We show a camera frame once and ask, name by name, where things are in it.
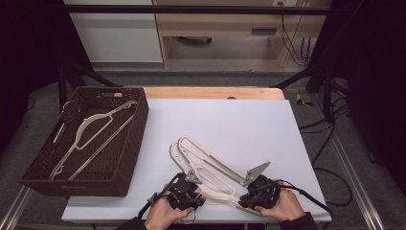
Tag yellow and black tool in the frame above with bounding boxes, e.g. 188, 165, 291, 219
295, 93, 314, 108

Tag black horizontal frame bar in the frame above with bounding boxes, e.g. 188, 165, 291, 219
63, 4, 330, 16

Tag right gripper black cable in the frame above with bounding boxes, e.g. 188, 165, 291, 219
277, 124, 354, 221

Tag black floor cables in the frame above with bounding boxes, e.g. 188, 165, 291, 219
299, 78, 350, 135

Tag light wooden desk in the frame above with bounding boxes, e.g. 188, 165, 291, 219
152, 0, 331, 69

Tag person's right hand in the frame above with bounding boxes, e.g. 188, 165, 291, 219
255, 189, 306, 222

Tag aluminium rail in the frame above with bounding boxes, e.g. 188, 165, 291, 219
310, 95, 388, 230
0, 186, 34, 230

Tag white cabinet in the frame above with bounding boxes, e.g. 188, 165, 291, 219
64, 0, 164, 63

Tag brown woven plastic basket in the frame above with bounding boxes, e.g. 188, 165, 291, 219
18, 85, 150, 198

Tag black curtain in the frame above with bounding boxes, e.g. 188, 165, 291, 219
307, 0, 406, 196
0, 0, 97, 154

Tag cream wooden clothes hanger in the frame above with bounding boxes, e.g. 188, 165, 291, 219
48, 100, 139, 182
176, 135, 257, 205
169, 142, 272, 225

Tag dark chair base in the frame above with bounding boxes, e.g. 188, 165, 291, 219
176, 35, 213, 45

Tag bundle of hanging black cables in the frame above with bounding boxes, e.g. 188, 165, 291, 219
278, 1, 313, 67

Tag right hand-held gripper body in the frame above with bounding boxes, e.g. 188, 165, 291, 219
243, 161, 282, 211

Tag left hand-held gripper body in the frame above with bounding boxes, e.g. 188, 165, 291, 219
167, 170, 206, 212

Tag white table mat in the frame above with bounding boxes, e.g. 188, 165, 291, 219
61, 98, 333, 224

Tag black metal stand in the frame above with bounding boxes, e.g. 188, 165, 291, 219
56, 59, 124, 113
273, 60, 335, 123

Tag person's left hand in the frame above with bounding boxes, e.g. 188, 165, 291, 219
145, 195, 194, 230

